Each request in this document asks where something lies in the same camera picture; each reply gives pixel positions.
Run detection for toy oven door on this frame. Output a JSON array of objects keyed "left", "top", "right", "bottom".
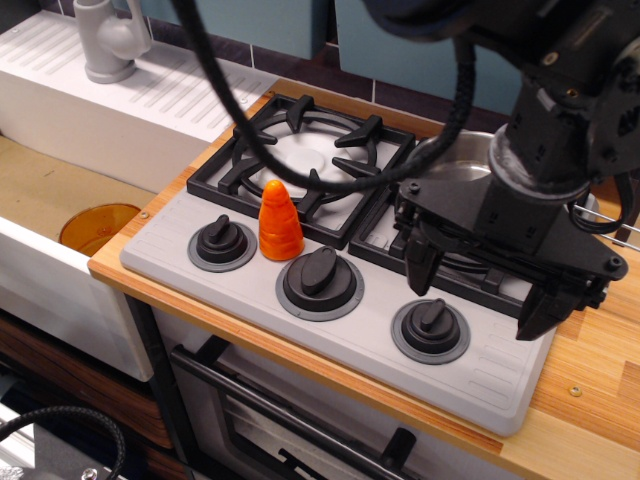
[{"left": 154, "top": 310, "right": 514, "bottom": 479}]

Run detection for black oven door handle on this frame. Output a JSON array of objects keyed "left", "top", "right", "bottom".
[{"left": 170, "top": 345, "right": 410, "bottom": 479}]

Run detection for orange plastic carrot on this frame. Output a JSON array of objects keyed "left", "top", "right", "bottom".
[{"left": 259, "top": 180, "right": 304, "bottom": 261}]

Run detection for black stove knob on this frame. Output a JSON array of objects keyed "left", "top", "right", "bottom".
[
  {"left": 275, "top": 246, "right": 365, "bottom": 322},
  {"left": 187, "top": 214, "right": 257, "bottom": 273},
  {"left": 391, "top": 298, "right": 471, "bottom": 365}
]

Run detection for black right stove knob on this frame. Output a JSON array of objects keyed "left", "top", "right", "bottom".
[{"left": 391, "top": 298, "right": 471, "bottom": 365}]

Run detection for black left stove knob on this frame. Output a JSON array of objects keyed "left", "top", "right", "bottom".
[{"left": 187, "top": 214, "right": 257, "bottom": 273}]

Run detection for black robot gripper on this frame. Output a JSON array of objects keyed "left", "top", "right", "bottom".
[{"left": 396, "top": 175, "right": 629, "bottom": 341}]

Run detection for black burner grate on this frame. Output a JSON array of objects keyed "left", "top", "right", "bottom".
[
  {"left": 348, "top": 188, "right": 531, "bottom": 318},
  {"left": 187, "top": 95, "right": 416, "bottom": 249}
]

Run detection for grey toy faucet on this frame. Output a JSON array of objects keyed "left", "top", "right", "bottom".
[{"left": 73, "top": 0, "right": 152, "bottom": 84}]

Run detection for black left burner grate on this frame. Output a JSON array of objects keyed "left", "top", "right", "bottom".
[{"left": 187, "top": 95, "right": 416, "bottom": 249}]

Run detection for black braided cable lower left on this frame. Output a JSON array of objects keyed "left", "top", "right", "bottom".
[{"left": 0, "top": 405, "right": 127, "bottom": 480}]

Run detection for orange plastic plate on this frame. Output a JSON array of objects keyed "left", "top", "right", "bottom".
[{"left": 59, "top": 203, "right": 141, "bottom": 257}]

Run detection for black right burner grate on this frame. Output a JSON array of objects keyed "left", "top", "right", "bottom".
[{"left": 348, "top": 188, "right": 531, "bottom": 318}]

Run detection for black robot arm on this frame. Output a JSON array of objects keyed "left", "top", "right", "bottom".
[{"left": 366, "top": 1, "right": 639, "bottom": 341}]

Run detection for silver metal pot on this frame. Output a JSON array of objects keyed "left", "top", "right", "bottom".
[{"left": 413, "top": 129, "right": 599, "bottom": 221}]

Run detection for grey toy stove top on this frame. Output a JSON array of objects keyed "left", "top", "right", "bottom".
[{"left": 120, "top": 185, "right": 552, "bottom": 435}]

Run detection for black middle stove knob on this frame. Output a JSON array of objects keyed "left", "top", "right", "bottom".
[{"left": 275, "top": 246, "right": 365, "bottom": 322}]

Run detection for black braided cable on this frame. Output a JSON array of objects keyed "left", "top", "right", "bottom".
[
  {"left": 0, "top": 405, "right": 127, "bottom": 480},
  {"left": 171, "top": 0, "right": 476, "bottom": 194}
]

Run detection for white toy sink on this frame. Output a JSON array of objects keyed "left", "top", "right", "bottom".
[{"left": 0, "top": 9, "right": 279, "bottom": 384}]

